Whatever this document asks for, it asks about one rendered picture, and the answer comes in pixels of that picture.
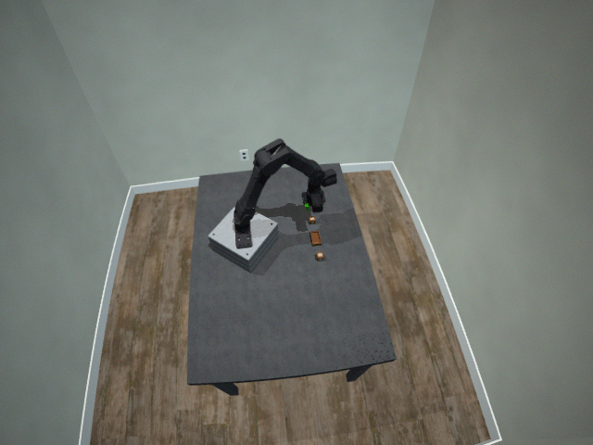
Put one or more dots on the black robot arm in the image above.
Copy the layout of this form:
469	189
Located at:
268	164

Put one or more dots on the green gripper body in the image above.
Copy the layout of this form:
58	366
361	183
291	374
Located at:
304	196

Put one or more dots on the orange rectangular tray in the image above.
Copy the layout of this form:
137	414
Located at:
315	238

